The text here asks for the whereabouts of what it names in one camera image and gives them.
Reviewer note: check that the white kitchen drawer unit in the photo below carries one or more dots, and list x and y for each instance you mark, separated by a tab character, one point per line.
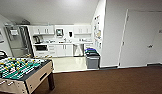
52	50
87	46

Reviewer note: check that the blue-lid waste bin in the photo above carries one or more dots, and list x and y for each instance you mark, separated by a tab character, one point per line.
91	50

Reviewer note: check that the white two-door base cabinet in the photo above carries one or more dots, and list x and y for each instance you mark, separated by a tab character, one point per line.
64	50

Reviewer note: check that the black-lid grey waste bin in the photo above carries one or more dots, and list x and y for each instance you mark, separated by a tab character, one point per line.
93	62

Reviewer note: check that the black built-in microwave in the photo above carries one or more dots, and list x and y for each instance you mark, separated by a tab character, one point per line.
41	47

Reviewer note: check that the white wide drawer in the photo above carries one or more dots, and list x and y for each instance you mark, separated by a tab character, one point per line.
41	53

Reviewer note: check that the black coffee maker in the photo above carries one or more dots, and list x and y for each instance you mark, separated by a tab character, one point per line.
37	39

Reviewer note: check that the white room door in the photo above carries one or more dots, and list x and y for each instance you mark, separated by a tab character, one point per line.
137	38

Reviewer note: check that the green wooden foosball table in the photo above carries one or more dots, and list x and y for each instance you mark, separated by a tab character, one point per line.
17	78

